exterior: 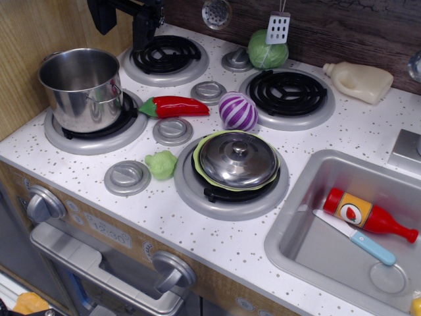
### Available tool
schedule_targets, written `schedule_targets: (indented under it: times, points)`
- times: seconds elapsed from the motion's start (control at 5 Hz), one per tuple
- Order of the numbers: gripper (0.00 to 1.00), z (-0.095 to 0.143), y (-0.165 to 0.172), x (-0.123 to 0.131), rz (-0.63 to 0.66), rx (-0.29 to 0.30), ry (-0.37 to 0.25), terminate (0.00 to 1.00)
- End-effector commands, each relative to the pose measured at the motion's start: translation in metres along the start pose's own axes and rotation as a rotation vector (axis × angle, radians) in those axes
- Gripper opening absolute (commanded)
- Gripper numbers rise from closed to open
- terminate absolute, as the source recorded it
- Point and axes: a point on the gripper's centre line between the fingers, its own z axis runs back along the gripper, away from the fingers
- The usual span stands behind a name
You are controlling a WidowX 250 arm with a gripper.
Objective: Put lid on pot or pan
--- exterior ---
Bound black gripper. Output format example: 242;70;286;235
87;0;164;51

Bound steel pot lid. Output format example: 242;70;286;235
199;132;279;192

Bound steel cooking pot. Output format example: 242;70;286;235
38;48;124;133

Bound back left black burner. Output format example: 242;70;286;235
131;36;202;74

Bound black burner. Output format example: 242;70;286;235
131;36;202;74
190;157;280;203
248;70;328;117
61;92;137;140

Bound hanging silver strainer ladle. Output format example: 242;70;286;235
201;0;232;31

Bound red toy chili pepper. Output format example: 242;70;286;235
139;95;210;119

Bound front left black burner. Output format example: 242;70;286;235
61;92;137;140

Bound silver stove knob middle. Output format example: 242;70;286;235
190;81;227;106

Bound silver stove knob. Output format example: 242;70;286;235
153;117;193;146
190;81;227;106
104;161;151;197
221;47;253;72

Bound silver stove knob back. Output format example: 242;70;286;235
221;47;253;72

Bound silver stove knob centre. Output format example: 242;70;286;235
153;117;193;146

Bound green toy cabbage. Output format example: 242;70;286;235
247;29;289;70

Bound purple striped toy onion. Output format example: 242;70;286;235
218;92;258;131

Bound hanging silver slotted spatula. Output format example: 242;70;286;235
265;1;291;45

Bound small green toy lettuce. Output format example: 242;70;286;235
145;150;178;180

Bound back right black burner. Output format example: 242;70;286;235
248;70;328;117

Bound silver stove knob front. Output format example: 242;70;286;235
104;161;151;197

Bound front right black burner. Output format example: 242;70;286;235
190;157;280;203

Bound oven clock display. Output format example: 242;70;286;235
84;213;132;249

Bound left oven dial knob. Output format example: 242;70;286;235
27;185;67;223

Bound oven dial knob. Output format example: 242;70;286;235
152;250;197;294
27;185;67;223

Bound cream toy jug bottle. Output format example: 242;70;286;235
322;62;394;105

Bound right oven dial knob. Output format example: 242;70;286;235
152;250;197;294

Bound silver sink basin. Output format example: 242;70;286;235
264;150;420;315

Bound red toy ketchup bottle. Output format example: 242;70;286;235
322;188;419;244

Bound silver faucet base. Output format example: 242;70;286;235
388;129;420;174

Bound yellow object bottom left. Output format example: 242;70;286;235
12;292;49;315

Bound yellow toy bottom right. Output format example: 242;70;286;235
410;298;421;316

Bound silver oven door handle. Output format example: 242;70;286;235
30;223;184;315

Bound toy knife blue handle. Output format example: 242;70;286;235
312;209;396;266

